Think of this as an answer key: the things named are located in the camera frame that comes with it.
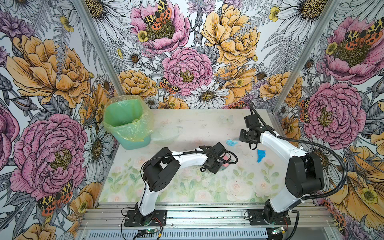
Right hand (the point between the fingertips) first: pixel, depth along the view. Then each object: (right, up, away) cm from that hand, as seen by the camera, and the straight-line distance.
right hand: (244, 141), depth 91 cm
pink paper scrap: (-13, -7, -13) cm, 20 cm away
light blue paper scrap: (-5, -2, +11) cm, 12 cm away
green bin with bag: (-74, +14, +10) cm, 76 cm away
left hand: (-20, -17, -2) cm, 26 cm away
